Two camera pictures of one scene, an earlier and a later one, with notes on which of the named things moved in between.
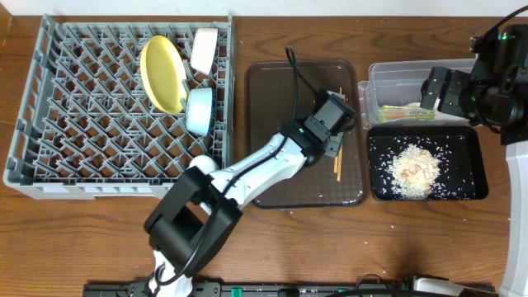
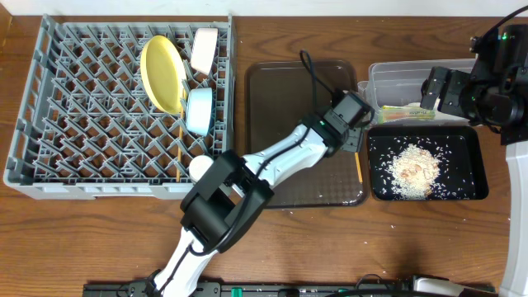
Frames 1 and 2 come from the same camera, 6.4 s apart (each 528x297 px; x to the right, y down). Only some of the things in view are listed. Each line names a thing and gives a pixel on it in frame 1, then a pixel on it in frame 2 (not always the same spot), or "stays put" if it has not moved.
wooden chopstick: [339, 164] → [359, 167]
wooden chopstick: [336, 159] → [181, 144]
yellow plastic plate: [164, 73] stays put
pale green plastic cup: [205, 163] stays put
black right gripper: [455, 82] stays put
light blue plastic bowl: [199, 110] stays put
